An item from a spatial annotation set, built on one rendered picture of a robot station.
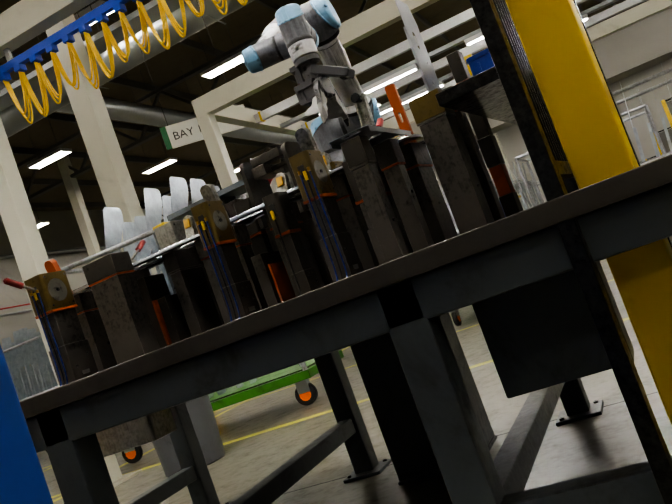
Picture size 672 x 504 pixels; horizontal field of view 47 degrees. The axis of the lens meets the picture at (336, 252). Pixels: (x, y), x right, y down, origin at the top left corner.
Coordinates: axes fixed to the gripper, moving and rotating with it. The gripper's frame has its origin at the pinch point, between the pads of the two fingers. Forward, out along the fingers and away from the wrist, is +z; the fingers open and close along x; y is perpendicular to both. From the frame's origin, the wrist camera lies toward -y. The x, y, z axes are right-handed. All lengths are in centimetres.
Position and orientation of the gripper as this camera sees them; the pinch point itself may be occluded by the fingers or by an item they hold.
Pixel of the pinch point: (339, 124)
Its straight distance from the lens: 208.9
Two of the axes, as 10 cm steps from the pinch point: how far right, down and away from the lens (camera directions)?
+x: -4.3, 1.0, -9.0
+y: -8.3, 3.6, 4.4
